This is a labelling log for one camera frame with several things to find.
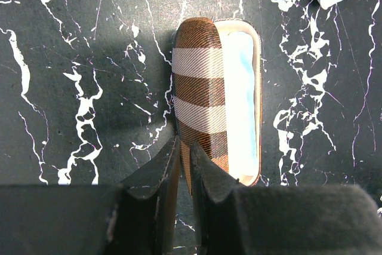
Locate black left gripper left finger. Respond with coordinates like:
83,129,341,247
1,137,180,254

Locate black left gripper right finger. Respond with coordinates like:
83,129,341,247
190,143,381,254

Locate light blue cleaning cloth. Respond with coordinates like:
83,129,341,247
226,32,257,177

